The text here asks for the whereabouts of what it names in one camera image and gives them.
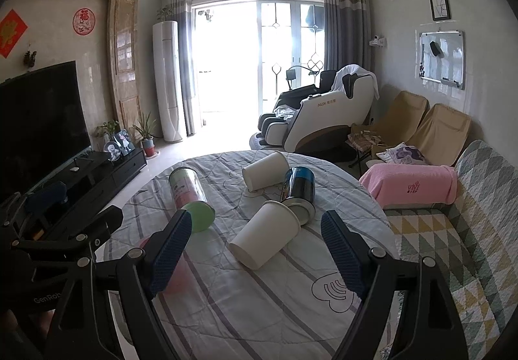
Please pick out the green leafy houseplant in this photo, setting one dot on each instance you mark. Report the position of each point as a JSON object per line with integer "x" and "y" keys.
{"x": 107, "y": 129}

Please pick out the black whiteboard eraser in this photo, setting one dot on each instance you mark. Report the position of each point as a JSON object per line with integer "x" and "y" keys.
{"x": 436, "y": 49}

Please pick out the grey striped curtain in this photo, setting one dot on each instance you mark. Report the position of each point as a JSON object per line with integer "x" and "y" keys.
{"x": 344, "y": 20}
{"x": 184, "y": 60}

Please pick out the small hanging wall ornament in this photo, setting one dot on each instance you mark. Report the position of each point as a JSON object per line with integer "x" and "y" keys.
{"x": 30, "y": 59}

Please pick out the tabletop photo frame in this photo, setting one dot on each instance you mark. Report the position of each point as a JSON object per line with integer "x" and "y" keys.
{"x": 124, "y": 142}

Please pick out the beige lounge chair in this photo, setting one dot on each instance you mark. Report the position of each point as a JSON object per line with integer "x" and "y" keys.
{"x": 441, "y": 129}
{"x": 404, "y": 113}

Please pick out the purple floral pillow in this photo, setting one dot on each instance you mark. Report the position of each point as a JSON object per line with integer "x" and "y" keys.
{"x": 404, "y": 153}

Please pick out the red diamond wall decoration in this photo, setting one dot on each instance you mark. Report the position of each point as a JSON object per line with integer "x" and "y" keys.
{"x": 12, "y": 33}

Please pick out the black framed line drawing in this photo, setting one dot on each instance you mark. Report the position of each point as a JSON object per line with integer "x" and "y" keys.
{"x": 439, "y": 4}

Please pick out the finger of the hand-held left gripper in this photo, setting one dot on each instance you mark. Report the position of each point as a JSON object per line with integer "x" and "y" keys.
{"x": 107, "y": 222}
{"x": 46, "y": 196}

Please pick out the white paper cup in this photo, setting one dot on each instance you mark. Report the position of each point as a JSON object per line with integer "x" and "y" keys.
{"x": 263, "y": 236}
{"x": 265, "y": 174}

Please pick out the potted plant in red pot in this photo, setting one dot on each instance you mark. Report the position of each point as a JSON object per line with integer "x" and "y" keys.
{"x": 146, "y": 137}

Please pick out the pink plastic cup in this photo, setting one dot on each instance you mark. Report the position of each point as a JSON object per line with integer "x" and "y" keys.
{"x": 177, "y": 284}

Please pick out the black flat television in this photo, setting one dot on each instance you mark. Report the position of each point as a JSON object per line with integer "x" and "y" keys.
{"x": 40, "y": 121}

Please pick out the black television stand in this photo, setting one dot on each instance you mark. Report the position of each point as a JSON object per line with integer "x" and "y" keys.
{"x": 101, "y": 178}

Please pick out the white standing air conditioner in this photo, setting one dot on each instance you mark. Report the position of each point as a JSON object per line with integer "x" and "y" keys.
{"x": 166, "y": 80}

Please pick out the wall shelf with camera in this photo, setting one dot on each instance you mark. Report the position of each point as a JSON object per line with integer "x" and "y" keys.
{"x": 377, "y": 42}

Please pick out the plaid cloth on stool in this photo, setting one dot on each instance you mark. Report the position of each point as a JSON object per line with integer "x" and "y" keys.
{"x": 362, "y": 139}

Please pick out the blue metal can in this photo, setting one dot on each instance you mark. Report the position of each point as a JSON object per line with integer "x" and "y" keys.
{"x": 299, "y": 186}

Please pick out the white towel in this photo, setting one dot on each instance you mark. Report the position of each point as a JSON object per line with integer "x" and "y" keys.
{"x": 352, "y": 69}

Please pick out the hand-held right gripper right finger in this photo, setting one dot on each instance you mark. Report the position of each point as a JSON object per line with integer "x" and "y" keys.
{"x": 340, "y": 257}

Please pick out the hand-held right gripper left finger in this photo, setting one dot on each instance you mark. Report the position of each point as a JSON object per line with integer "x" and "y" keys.
{"x": 170, "y": 252}

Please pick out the pink towel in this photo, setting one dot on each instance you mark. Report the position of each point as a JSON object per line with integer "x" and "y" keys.
{"x": 408, "y": 184}

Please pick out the red round wall decoration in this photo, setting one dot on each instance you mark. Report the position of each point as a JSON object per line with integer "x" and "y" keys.
{"x": 83, "y": 21}

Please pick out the wall whiteboard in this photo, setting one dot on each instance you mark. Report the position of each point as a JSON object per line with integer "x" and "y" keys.
{"x": 451, "y": 60}

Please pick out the white massage chair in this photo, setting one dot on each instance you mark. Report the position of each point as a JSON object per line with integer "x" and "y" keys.
{"x": 319, "y": 117}

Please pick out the sofa with triangle-pattern cover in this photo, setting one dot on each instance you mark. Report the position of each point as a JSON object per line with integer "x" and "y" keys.
{"x": 465, "y": 242}

